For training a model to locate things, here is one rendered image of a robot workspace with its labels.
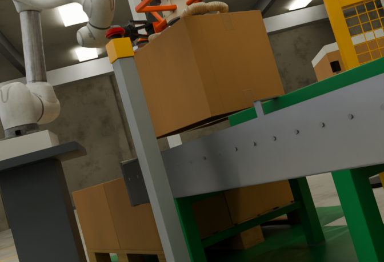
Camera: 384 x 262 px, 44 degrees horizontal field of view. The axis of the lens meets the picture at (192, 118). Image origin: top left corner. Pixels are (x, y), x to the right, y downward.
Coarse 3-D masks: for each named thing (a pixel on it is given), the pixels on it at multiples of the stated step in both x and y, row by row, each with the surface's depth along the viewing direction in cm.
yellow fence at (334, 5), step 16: (336, 0) 199; (352, 0) 200; (368, 0) 201; (336, 16) 199; (352, 16) 200; (368, 16) 200; (336, 32) 199; (352, 48) 198; (368, 48) 199; (352, 64) 197
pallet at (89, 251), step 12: (288, 216) 289; (252, 228) 257; (228, 240) 262; (240, 240) 253; (252, 240) 255; (264, 240) 259; (96, 252) 317; (108, 252) 295; (120, 252) 279; (132, 252) 265; (144, 252) 252; (156, 252) 241
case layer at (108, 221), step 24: (72, 192) 330; (96, 192) 293; (120, 192) 264; (240, 192) 258; (264, 192) 267; (288, 192) 276; (96, 216) 301; (120, 216) 270; (144, 216) 245; (216, 216) 247; (240, 216) 255; (96, 240) 309; (120, 240) 277; (144, 240) 250
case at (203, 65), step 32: (192, 32) 183; (224, 32) 191; (256, 32) 200; (160, 64) 202; (192, 64) 183; (224, 64) 188; (256, 64) 196; (160, 96) 207; (192, 96) 187; (224, 96) 184; (256, 96) 193; (160, 128) 213; (192, 128) 226
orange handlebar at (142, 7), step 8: (144, 0) 193; (152, 0) 191; (192, 0) 207; (200, 0) 209; (136, 8) 199; (144, 8) 201; (152, 8) 204; (160, 8) 206; (168, 8) 208; (176, 8) 210; (160, 24) 231
